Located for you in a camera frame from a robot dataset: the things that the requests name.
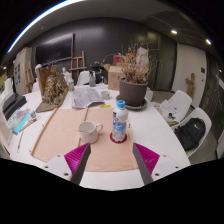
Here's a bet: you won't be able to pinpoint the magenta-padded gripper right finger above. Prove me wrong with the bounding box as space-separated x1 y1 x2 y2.
132 142 183 186

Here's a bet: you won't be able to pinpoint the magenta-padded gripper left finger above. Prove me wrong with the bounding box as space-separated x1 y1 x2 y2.
43 142 92 186

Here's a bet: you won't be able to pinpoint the white drink bottle blue cap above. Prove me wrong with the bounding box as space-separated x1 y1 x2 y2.
111 99 129 143

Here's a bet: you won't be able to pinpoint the white enamel mug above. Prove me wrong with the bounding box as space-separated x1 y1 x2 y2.
78 120 104 145

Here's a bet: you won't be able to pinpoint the light wooden board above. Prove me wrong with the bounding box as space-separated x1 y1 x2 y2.
31 107 139 173

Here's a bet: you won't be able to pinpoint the flat round red coaster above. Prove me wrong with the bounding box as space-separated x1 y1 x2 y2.
109 131 129 145

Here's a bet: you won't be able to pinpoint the black backpack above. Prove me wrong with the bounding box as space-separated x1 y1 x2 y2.
174 117 206 152

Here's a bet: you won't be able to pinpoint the grey plant pot saucer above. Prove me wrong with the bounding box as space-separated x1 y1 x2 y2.
115 94 148 111

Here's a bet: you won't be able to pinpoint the pencil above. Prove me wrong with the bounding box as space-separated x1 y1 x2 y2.
17 129 25 154

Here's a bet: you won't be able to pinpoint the printed paper sheets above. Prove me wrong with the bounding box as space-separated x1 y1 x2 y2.
70 85 105 109

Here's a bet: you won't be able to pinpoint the colourful book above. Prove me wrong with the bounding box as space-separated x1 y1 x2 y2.
7 107 34 135

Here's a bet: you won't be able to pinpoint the dried plant in grey pot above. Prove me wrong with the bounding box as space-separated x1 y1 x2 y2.
118 43 156 108

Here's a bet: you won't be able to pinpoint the small white round container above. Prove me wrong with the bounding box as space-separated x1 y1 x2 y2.
100 90 111 100

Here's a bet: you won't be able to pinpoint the golden brown sculpture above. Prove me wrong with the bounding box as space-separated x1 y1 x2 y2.
34 64 70 113

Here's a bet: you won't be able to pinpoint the small white green bottle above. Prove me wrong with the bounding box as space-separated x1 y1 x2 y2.
67 78 75 92

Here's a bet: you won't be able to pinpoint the black desktop device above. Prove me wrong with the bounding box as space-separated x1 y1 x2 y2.
1 92 28 121

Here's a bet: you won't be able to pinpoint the cardboard box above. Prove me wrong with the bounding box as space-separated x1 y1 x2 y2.
103 63 126 92

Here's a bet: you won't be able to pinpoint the white plaster bust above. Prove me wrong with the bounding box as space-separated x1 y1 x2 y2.
31 63 44 93

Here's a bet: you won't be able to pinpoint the wooden easel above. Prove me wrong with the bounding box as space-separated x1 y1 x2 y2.
69 50 88 79

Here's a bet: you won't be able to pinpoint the white cabinet with pictures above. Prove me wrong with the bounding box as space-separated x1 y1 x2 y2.
13 47 34 96

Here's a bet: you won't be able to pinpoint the long ceiling light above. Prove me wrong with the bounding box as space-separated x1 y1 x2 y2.
7 0 84 54

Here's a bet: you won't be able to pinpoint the wooden wall figure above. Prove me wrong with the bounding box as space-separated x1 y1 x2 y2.
185 73 196 99

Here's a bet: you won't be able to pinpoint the black wall screen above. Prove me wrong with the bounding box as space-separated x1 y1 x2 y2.
34 33 75 66

